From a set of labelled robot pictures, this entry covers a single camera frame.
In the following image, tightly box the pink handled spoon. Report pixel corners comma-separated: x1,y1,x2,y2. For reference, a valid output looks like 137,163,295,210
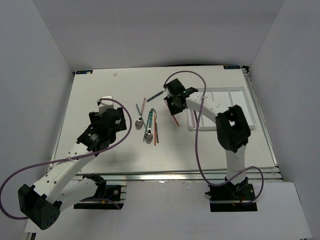
135,97,147,129

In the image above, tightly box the green chopstick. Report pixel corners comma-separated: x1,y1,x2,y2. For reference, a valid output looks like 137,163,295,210
142,111,150,142

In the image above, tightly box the pink handled knife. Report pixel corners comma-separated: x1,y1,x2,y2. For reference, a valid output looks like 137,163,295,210
190,110,196,128

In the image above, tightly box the purple cable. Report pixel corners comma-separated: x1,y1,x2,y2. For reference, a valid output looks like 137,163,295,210
163,70,264,206
0,98,133,220

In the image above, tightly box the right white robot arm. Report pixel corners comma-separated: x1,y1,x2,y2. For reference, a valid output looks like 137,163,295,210
163,78,251,200

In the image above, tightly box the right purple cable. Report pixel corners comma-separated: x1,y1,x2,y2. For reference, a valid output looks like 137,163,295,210
163,70,264,206

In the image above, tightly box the dark thin chopstick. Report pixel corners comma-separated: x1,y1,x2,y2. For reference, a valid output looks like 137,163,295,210
155,114,159,144

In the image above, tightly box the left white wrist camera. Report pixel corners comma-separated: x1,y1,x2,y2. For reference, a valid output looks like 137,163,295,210
97,95,114,116

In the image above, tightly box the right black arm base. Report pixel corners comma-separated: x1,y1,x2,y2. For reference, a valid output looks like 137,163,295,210
205,177,258,213

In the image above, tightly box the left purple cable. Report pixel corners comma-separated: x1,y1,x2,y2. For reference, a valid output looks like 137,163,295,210
0,98,133,220

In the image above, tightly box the white divided utensil tray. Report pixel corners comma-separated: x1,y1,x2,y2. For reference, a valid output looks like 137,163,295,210
186,86,256,131

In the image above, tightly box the green handled spoon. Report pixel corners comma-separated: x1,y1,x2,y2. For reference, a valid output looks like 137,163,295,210
144,111,156,144

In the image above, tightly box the left blue corner label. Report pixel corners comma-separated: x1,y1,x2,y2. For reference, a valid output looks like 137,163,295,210
75,69,93,75

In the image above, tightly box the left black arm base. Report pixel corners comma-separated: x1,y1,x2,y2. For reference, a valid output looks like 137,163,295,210
73,173,127,210

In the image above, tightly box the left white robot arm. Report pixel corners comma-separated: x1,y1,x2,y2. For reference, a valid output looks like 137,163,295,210
18,107,127,230

